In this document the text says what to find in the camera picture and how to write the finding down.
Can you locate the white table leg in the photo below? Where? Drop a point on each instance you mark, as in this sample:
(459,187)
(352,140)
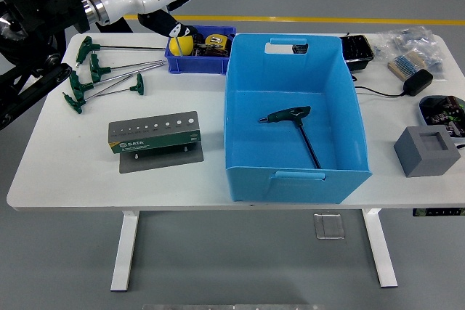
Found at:
(125,252)
(379,252)

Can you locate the metal floor socket plate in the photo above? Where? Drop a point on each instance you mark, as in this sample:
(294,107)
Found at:
(328,226)

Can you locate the dark blue plastic bin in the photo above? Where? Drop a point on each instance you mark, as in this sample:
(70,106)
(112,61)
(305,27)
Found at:
(196,65)

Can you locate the black power adapter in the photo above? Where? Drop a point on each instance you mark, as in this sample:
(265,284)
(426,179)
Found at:
(417,83)

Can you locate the grey cube with recess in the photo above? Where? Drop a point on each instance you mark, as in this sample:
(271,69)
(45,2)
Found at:
(425,157)

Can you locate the yellow ball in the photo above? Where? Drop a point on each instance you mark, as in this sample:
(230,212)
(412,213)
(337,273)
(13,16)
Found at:
(183,48)

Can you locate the yellow tape measure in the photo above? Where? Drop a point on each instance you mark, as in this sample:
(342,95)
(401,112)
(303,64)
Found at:
(214,39)

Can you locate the dark parts pile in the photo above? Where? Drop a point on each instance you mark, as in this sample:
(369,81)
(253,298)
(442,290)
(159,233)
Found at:
(214,52)

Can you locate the clear bags of resistors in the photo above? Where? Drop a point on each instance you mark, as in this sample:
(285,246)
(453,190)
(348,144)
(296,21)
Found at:
(410,39)

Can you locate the small black block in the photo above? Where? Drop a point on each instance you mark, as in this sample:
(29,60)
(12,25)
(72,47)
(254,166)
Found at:
(299,48)

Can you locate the dark brown cylindrical part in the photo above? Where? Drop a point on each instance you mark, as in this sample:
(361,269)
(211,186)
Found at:
(199,40)

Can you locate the black plastic tray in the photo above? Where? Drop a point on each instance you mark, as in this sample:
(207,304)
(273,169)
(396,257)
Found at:
(357,50)

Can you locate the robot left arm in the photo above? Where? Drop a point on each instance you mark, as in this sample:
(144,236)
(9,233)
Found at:
(32,5)

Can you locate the black table control panel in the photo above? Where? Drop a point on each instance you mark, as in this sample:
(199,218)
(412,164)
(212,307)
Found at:
(436,212)

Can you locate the large light blue foam box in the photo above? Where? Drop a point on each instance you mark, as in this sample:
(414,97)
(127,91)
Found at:
(261,143)

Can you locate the yellow floor tape line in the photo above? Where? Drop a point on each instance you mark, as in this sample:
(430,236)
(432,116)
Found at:
(327,19)

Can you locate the resistor strip bundle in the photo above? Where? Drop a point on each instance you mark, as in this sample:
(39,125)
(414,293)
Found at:
(405,63)

